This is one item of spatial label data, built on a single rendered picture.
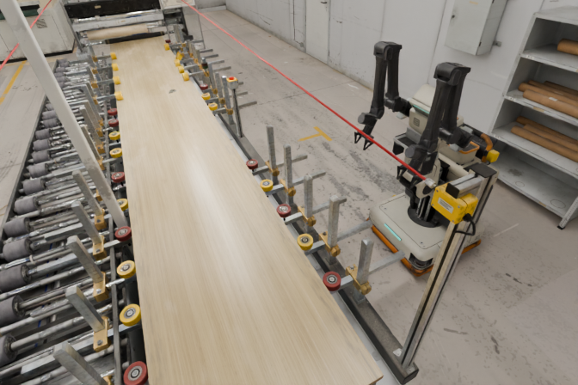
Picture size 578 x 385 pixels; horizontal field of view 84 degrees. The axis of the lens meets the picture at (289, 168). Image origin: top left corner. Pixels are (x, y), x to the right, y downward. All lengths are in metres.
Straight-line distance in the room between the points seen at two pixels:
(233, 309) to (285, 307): 0.21
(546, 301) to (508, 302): 0.26
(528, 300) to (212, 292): 2.20
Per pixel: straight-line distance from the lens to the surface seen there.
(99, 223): 2.14
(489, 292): 2.84
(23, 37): 1.60
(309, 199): 1.75
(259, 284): 1.50
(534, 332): 2.80
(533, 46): 3.49
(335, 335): 1.38
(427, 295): 1.16
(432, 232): 2.66
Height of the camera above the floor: 2.15
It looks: 37 degrees down
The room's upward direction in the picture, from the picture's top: 3 degrees counter-clockwise
